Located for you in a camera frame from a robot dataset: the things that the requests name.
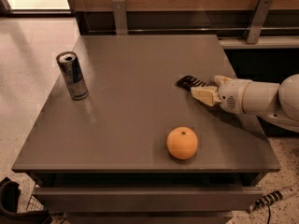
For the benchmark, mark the orange fruit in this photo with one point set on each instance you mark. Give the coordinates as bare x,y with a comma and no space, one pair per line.
182,143

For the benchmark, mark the metal bracket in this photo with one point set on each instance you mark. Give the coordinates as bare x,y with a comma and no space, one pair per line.
120,18
259,16

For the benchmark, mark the left metal bracket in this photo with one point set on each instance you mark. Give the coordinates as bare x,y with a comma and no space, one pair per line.
120,18

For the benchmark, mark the right metal bracket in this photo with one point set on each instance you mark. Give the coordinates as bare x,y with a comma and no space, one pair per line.
259,16

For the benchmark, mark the silver blue redbull can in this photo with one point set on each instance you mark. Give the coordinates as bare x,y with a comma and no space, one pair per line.
73,76

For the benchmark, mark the grey cabinet drawer front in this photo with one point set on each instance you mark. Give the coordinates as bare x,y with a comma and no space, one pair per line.
149,199

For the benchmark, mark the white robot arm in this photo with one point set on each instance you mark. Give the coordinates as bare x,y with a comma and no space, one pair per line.
273,102

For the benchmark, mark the black rxbar chocolate bar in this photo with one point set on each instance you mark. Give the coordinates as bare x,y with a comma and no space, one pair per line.
188,82

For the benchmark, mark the striped power strip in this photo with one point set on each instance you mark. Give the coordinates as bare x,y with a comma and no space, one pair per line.
273,197

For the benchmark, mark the wire basket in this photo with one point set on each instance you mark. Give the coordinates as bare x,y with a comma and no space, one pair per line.
34,204

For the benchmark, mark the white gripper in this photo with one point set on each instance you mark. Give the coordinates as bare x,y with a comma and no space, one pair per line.
231,94

